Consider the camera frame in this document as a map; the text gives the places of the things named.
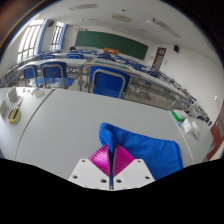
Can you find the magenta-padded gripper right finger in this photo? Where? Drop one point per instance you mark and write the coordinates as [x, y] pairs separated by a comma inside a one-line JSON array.
[[125, 161]]

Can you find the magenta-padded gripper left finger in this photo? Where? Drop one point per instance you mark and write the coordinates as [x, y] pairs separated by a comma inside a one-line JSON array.
[[100, 160]]

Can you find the blue towel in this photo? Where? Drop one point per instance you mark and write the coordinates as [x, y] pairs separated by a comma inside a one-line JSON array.
[[150, 150]]

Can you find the white carton box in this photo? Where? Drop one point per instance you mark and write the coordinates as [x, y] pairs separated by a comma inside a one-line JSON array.
[[195, 128], [186, 126]]

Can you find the green and white pack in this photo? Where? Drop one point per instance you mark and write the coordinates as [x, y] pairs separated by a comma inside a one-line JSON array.
[[180, 115]]

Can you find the blue metal-framed chair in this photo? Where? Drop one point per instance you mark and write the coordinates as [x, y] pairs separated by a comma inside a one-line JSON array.
[[54, 71], [30, 73], [108, 83]]

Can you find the colourful small cards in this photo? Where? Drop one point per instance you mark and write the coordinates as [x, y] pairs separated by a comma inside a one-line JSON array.
[[38, 93]]

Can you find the yellow tape roll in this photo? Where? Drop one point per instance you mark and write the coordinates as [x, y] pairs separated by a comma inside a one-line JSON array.
[[14, 115]]

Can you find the reddish wooden door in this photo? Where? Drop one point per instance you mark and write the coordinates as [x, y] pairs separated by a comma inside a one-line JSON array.
[[217, 133]]

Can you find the rows of grey desks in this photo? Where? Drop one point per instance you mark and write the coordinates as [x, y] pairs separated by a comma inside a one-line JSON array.
[[61, 63]]

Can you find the group of blue chairs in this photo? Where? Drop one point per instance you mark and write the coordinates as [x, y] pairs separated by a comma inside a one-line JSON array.
[[75, 56]]

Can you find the brown door with window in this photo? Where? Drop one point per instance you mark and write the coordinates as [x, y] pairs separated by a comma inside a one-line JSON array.
[[159, 59]]

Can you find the orange box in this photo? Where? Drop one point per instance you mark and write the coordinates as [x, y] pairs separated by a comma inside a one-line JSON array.
[[111, 51]]

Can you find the green chalkboard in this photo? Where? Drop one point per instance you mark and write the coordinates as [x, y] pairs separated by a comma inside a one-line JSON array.
[[110, 43]]

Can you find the small window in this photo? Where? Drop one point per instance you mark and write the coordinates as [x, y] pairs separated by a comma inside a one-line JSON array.
[[57, 36]]

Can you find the large window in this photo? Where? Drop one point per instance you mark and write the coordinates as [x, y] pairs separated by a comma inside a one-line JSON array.
[[30, 38]]

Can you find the ceiling air vent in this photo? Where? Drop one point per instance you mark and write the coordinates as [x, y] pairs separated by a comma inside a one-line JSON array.
[[122, 17]]

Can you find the group of ceiling lights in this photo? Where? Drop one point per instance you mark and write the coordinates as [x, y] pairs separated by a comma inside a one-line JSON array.
[[83, 6]]

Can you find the black wall speaker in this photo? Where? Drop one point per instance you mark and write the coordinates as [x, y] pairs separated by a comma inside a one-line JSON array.
[[51, 23], [176, 48]]

